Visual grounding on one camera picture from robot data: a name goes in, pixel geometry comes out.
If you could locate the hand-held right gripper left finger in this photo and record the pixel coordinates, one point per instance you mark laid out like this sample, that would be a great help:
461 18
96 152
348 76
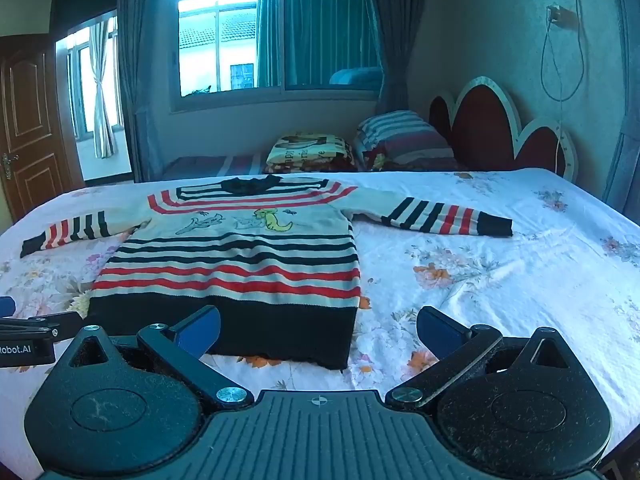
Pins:
200 334

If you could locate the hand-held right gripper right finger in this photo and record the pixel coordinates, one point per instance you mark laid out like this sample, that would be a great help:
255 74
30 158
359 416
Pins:
439 329

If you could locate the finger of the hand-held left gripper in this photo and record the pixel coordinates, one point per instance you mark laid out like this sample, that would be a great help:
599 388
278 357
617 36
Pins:
55 321
5 306

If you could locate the brown wooden door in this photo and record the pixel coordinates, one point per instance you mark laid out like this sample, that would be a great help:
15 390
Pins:
30 110

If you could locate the striped pillow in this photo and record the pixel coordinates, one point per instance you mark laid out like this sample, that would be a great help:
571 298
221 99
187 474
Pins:
400 135

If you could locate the red scalloped headboard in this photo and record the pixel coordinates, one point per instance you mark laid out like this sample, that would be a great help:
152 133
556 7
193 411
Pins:
480 130

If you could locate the yellow patterned pillow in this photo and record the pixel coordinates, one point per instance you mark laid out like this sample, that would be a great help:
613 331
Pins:
305 152

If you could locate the white sheer curtain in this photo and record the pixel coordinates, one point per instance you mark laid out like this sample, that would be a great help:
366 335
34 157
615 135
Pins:
102 85

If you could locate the blue cloth bundle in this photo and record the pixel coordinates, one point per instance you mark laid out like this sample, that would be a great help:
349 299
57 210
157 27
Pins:
355 76

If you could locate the grey curtain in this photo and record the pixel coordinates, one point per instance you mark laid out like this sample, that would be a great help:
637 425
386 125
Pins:
145 60
400 35

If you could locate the large sliding window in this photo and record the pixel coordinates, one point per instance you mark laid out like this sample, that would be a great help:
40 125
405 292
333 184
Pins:
220 45

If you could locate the teal curtain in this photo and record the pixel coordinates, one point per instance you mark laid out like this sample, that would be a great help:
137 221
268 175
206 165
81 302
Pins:
320 35

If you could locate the wall socket with charger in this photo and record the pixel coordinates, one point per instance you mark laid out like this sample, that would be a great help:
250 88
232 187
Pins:
559 15

